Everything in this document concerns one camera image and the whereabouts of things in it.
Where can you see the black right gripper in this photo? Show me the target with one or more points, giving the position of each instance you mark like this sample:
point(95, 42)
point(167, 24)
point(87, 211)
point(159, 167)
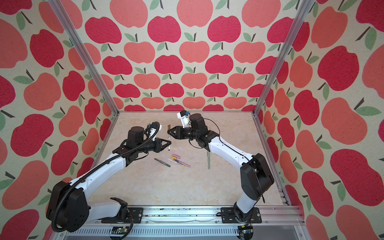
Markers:
point(176, 133)

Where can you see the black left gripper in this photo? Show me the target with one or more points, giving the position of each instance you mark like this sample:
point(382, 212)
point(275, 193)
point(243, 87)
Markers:
point(158, 145)

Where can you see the pink pen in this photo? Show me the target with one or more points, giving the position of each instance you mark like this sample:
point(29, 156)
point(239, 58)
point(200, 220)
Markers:
point(183, 164)

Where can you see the light green pen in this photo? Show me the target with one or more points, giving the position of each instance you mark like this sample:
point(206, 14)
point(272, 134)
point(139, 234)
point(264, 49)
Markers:
point(209, 160)

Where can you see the white pen brown end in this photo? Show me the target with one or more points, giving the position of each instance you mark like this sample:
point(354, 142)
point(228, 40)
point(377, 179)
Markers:
point(169, 139)

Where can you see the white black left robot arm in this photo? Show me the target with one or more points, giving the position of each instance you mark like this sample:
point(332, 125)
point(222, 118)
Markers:
point(68, 207)

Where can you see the dark green pen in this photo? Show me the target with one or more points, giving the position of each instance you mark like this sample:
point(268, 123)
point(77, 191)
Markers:
point(163, 163)

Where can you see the white pen yellow end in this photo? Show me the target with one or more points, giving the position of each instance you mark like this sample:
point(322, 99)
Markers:
point(176, 162)

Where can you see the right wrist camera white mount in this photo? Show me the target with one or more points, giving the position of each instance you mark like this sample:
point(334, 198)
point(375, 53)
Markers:
point(184, 116)

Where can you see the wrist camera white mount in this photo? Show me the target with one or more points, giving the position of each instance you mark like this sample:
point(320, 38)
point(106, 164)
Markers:
point(184, 116)
point(153, 129)

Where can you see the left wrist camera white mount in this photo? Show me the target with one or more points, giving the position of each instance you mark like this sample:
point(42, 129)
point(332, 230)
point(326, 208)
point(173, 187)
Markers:
point(153, 129)

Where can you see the aluminium front rail base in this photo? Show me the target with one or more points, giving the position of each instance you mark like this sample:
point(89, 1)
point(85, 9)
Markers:
point(196, 223)

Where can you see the aluminium left rear corner post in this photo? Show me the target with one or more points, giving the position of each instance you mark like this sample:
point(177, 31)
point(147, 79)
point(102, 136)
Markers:
point(70, 29)

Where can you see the aluminium corner post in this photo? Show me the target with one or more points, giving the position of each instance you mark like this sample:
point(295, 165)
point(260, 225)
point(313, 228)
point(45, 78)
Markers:
point(301, 15)
point(70, 29)

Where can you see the aluminium right rear corner post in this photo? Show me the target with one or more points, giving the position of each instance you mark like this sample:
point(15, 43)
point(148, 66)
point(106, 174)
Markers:
point(301, 15)

